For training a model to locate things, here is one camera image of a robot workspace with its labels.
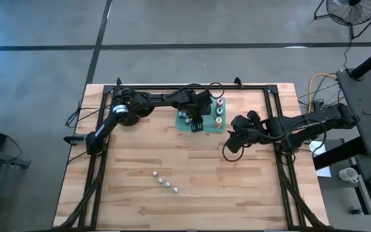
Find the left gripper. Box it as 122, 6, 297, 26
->
185, 90, 213, 133

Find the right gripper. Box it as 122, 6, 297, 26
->
225, 111, 275, 154

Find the green translucent tray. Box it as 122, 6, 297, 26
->
175, 94, 227, 133

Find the white paper sheet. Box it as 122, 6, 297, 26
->
309, 140, 332, 179

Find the black power adapter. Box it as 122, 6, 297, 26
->
312, 99, 325, 113

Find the black desk crossbar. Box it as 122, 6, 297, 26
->
312, 137, 368, 171

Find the white mug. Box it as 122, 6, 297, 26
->
338, 167, 360, 184

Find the grey desk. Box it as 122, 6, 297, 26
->
336, 66, 371, 158

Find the black stand pole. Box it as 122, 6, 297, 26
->
348, 41, 371, 81

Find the black floor fan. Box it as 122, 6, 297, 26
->
313, 0, 371, 40

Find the black aluminium frame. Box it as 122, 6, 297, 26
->
55, 82, 330, 231

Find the yellow cable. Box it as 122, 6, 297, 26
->
307, 73, 338, 112

